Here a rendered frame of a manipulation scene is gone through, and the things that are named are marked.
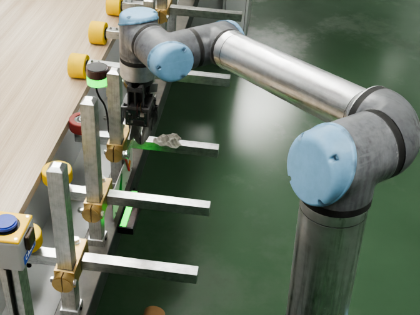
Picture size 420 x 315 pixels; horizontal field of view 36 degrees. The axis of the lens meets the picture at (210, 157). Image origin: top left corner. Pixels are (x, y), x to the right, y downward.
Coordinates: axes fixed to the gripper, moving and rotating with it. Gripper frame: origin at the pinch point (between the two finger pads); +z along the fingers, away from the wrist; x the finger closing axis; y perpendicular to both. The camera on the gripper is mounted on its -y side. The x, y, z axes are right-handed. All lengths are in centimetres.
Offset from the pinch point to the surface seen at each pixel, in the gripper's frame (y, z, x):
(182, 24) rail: -134, 29, -8
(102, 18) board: -89, 9, -34
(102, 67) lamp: -14.2, -11.9, -13.6
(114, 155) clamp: -9.8, 14.3, -10.0
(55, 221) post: 37.4, -2.1, -11.2
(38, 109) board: -21.6, 8.9, -36.1
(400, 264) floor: -68, 99, 99
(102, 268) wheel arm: 33.2, 15.3, -2.5
